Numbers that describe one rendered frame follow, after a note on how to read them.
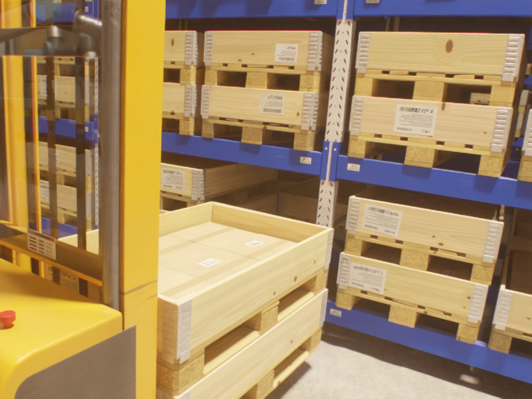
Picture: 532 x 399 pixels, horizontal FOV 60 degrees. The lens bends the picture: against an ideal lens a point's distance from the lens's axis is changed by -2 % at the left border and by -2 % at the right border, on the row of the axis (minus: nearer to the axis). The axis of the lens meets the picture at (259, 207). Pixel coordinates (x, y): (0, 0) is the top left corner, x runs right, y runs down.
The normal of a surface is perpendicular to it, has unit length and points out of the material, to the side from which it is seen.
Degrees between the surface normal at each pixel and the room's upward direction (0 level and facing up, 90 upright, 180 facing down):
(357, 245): 90
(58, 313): 0
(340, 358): 0
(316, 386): 0
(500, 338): 90
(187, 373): 90
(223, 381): 90
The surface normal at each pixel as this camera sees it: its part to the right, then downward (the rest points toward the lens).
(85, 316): 0.07, -0.97
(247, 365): 0.84, 0.18
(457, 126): -0.50, 0.17
